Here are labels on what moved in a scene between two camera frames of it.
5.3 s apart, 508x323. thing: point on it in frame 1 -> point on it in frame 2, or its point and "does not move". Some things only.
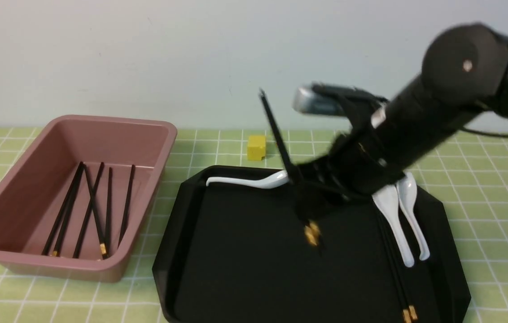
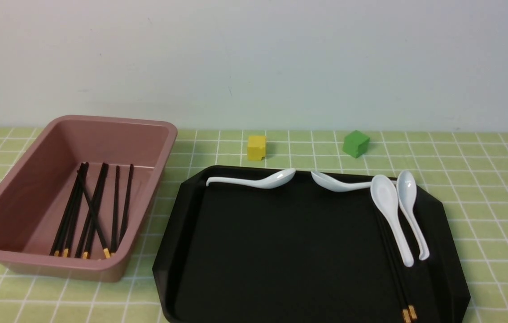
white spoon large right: x=387 y=199 does not move
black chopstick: x=283 y=150 -> x=84 y=172
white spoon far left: x=279 y=179 does not move
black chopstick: x=313 y=233 -> x=94 y=205
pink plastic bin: x=76 y=203 does not move
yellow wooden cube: x=256 y=147 does not move
